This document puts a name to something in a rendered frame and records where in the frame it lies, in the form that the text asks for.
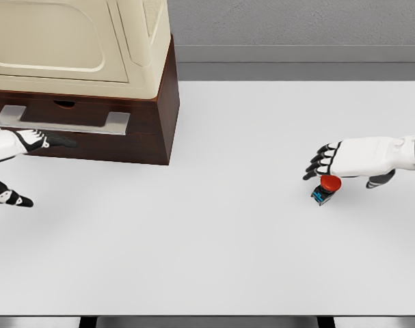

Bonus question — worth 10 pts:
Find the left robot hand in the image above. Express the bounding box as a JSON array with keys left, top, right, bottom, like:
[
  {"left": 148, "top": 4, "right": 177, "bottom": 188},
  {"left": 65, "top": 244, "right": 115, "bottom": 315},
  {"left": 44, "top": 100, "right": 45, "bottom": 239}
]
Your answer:
[{"left": 0, "top": 114, "right": 79, "bottom": 208}]

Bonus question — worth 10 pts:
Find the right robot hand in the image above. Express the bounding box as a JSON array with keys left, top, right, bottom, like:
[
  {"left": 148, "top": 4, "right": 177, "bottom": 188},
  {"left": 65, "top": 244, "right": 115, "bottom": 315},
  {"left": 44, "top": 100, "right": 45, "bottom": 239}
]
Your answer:
[{"left": 302, "top": 137, "right": 399, "bottom": 190}]

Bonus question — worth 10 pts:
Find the brown wooden drawer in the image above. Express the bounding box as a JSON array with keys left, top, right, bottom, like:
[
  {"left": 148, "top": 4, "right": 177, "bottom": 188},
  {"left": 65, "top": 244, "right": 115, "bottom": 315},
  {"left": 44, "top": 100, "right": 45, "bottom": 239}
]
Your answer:
[{"left": 0, "top": 89, "right": 159, "bottom": 135}]

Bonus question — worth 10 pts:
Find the cream and brown cabinet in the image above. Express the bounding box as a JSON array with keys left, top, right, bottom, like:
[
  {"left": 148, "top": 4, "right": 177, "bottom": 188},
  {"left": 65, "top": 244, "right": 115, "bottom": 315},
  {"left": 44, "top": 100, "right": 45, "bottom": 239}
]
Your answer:
[{"left": 0, "top": 0, "right": 180, "bottom": 167}]

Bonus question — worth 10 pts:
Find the red button switch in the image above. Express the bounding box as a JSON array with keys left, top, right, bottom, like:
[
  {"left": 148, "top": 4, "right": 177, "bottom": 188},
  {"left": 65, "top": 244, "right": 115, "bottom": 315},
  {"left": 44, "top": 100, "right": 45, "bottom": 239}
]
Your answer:
[{"left": 310, "top": 174, "right": 343, "bottom": 207}]

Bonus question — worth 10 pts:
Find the silver drawer handle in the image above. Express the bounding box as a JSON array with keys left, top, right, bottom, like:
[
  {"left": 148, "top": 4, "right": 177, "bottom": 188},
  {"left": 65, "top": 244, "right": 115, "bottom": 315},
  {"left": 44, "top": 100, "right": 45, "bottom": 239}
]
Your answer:
[{"left": 0, "top": 105, "right": 131, "bottom": 136}]

